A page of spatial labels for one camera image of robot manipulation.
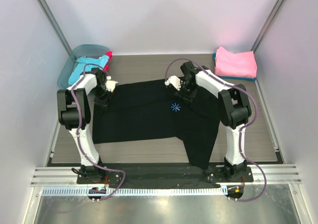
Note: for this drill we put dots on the aluminium corner post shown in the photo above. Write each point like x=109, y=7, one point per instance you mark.
x=49, y=15
x=268, y=23

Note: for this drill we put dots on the left aluminium corner post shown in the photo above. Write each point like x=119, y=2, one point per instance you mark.
x=49, y=15

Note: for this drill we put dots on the right aluminium corner post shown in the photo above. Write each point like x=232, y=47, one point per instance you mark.
x=268, y=23

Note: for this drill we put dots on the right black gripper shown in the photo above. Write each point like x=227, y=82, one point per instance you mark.
x=186, y=94

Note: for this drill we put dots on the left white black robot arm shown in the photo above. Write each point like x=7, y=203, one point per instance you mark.
x=75, y=115

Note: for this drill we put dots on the pink folded t shirt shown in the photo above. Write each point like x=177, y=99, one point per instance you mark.
x=235, y=65

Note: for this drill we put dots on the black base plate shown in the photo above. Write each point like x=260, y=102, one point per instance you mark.
x=176, y=176

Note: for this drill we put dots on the aluminium rail beam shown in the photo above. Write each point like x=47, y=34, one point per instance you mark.
x=272, y=173

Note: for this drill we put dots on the black t shirt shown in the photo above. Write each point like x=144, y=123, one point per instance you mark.
x=150, y=110

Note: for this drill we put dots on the light blue t shirt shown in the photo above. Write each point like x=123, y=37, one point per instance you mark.
x=86, y=64

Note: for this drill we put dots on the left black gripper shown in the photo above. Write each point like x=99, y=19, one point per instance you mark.
x=103, y=105

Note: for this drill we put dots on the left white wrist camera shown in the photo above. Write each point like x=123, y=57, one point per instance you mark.
x=110, y=84

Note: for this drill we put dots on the red t shirt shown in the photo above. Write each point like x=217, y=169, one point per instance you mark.
x=109, y=54

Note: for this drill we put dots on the teal plastic basket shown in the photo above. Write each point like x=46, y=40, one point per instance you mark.
x=85, y=50

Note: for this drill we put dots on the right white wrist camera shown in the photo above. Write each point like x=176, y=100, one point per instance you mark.
x=175, y=82

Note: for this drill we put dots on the white slotted cable duct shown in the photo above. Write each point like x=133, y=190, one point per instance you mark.
x=96, y=192

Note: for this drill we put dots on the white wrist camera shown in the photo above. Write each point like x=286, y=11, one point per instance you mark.
x=175, y=82
x=110, y=84

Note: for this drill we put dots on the blue folded t shirt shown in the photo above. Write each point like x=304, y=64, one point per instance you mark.
x=238, y=79

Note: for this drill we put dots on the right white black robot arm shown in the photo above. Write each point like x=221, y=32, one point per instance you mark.
x=234, y=108

